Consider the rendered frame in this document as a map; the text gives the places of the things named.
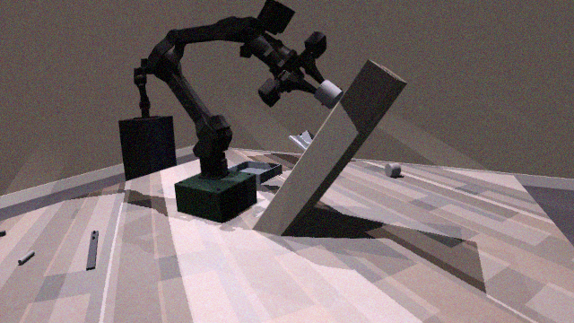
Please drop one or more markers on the light blue square tray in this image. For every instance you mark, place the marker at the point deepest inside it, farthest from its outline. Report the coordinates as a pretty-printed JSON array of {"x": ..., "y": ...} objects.
[{"x": 264, "y": 170}]

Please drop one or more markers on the white cylinder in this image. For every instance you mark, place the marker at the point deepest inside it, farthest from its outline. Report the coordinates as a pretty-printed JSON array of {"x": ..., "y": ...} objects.
[{"x": 328, "y": 94}]

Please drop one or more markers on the beige service panel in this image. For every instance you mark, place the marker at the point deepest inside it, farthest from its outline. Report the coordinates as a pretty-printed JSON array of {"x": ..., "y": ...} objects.
[{"x": 356, "y": 114}]

